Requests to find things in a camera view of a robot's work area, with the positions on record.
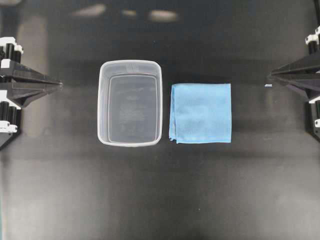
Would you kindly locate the blue folded towel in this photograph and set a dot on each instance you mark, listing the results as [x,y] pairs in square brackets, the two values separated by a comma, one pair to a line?
[200,113]

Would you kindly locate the clear plastic container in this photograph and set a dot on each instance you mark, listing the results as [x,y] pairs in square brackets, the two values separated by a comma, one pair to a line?
[130,103]

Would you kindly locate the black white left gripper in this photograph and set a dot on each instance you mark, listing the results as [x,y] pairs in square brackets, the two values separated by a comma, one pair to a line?
[15,96]

